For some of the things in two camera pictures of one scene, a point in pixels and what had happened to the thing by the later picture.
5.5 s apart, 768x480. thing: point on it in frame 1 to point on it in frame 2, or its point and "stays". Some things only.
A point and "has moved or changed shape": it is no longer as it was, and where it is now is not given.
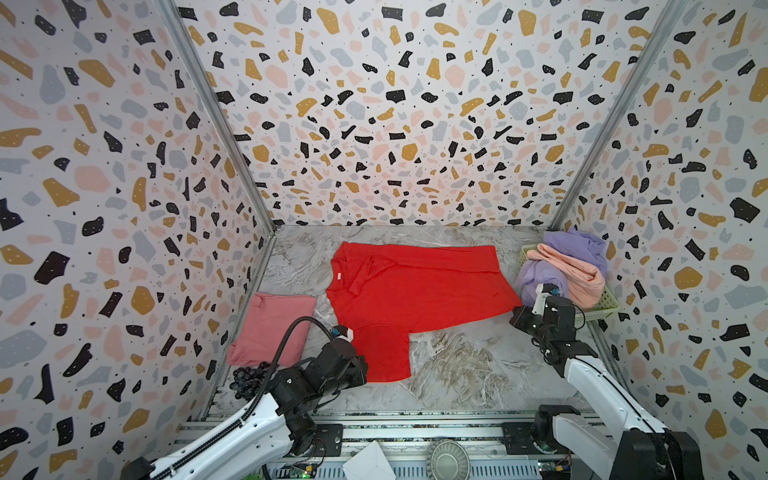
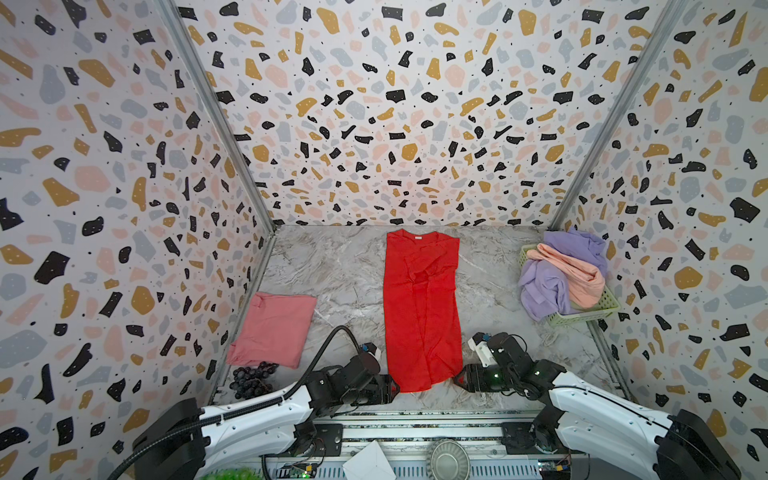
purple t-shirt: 533,271 stays
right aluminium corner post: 620,115 stays
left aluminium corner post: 228,118 stays
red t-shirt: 387,291 has moved or changed shape
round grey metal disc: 448,460 stays
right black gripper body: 525,318 to 470,377
